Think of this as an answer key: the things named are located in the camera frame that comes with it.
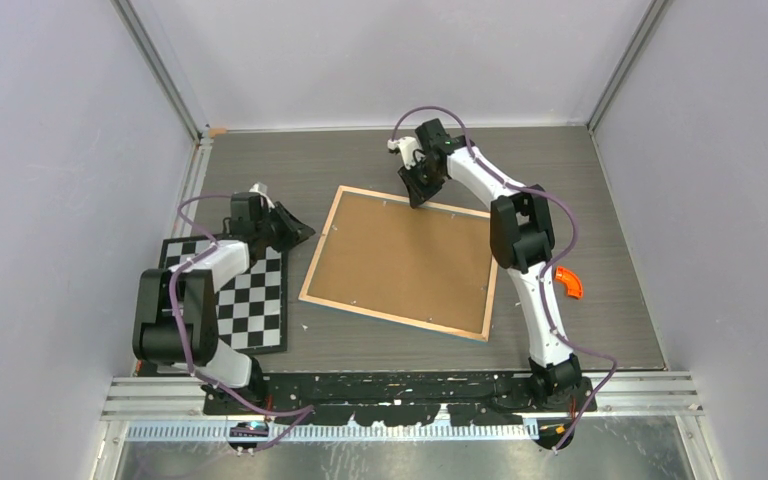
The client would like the orange curved plastic piece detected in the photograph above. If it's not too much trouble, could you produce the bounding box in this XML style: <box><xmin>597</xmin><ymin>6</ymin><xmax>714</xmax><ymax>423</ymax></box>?
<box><xmin>554</xmin><ymin>266</ymin><xmax>584</xmax><ymax>300</ymax></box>

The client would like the purple cable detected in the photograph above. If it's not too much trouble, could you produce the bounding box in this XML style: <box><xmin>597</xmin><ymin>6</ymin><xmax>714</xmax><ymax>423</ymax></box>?
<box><xmin>390</xmin><ymin>104</ymin><xmax>620</xmax><ymax>454</ymax></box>
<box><xmin>167</xmin><ymin>193</ymin><xmax>316</xmax><ymax>454</ymax></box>

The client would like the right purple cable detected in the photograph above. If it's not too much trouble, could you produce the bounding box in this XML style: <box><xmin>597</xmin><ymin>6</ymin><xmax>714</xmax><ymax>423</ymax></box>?
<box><xmin>390</xmin><ymin>104</ymin><xmax>620</xmax><ymax>454</ymax></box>

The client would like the right corner aluminium post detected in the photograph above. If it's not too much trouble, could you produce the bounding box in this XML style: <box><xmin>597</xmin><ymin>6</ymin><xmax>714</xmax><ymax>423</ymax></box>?
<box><xmin>587</xmin><ymin>0</ymin><xmax>673</xmax><ymax>135</ymax></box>

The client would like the blue picture frame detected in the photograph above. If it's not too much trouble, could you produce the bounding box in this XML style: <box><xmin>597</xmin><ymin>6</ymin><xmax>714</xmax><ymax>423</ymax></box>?
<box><xmin>299</xmin><ymin>185</ymin><xmax>498</xmax><ymax>342</ymax></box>

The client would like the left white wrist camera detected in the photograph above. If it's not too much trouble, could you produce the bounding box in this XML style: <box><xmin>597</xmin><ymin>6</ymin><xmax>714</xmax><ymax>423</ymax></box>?
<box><xmin>249</xmin><ymin>182</ymin><xmax>275</xmax><ymax>210</ymax></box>

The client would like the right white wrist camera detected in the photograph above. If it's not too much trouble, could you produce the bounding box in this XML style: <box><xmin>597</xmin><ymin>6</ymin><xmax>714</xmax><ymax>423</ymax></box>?
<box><xmin>387</xmin><ymin>136</ymin><xmax>425</xmax><ymax>169</ymax></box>

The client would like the corner aluminium post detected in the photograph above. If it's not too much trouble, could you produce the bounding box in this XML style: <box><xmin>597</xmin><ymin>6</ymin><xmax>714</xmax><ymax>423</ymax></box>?
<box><xmin>587</xmin><ymin>0</ymin><xmax>673</xmax><ymax>135</ymax></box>
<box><xmin>110</xmin><ymin>0</ymin><xmax>202</xmax><ymax>144</ymax></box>

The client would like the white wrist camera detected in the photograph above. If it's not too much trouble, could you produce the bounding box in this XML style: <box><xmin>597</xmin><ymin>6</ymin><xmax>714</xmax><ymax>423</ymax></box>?
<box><xmin>249</xmin><ymin>182</ymin><xmax>275</xmax><ymax>210</ymax></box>
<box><xmin>387</xmin><ymin>136</ymin><xmax>425</xmax><ymax>169</ymax></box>

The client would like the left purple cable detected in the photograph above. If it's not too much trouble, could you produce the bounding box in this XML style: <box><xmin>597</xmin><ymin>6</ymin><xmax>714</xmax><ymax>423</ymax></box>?
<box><xmin>167</xmin><ymin>193</ymin><xmax>316</xmax><ymax>454</ymax></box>

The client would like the white perforated strip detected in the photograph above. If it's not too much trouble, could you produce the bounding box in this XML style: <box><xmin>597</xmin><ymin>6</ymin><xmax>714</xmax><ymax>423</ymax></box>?
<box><xmin>125</xmin><ymin>419</ymin><xmax>539</xmax><ymax>443</ymax></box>

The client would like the left corner aluminium post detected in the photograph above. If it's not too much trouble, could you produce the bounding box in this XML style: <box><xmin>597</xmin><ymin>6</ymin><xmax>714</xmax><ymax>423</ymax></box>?
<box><xmin>110</xmin><ymin>0</ymin><xmax>202</xmax><ymax>144</ymax></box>

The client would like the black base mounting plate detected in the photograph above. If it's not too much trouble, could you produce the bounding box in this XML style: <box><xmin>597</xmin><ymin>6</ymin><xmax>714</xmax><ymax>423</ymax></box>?
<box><xmin>203</xmin><ymin>371</ymin><xmax>592</xmax><ymax>427</ymax></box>

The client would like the black white checkerboard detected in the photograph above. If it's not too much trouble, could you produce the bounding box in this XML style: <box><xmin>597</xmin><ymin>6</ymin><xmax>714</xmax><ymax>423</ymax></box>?
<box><xmin>132</xmin><ymin>236</ymin><xmax>287</xmax><ymax>368</ymax></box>

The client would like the aluminium front rail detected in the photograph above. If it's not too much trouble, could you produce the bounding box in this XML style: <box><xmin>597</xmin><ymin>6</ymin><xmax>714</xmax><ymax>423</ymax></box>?
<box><xmin>101</xmin><ymin>371</ymin><xmax>705</xmax><ymax>421</ymax></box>

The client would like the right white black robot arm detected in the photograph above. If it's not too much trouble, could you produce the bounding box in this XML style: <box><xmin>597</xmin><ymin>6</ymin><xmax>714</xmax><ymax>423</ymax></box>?
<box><xmin>387</xmin><ymin>119</ymin><xmax>583</xmax><ymax>411</ymax></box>

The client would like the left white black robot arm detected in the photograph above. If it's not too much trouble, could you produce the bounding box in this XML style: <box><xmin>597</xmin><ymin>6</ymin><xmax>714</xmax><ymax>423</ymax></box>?
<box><xmin>131</xmin><ymin>184</ymin><xmax>315</xmax><ymax>418</ymax></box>

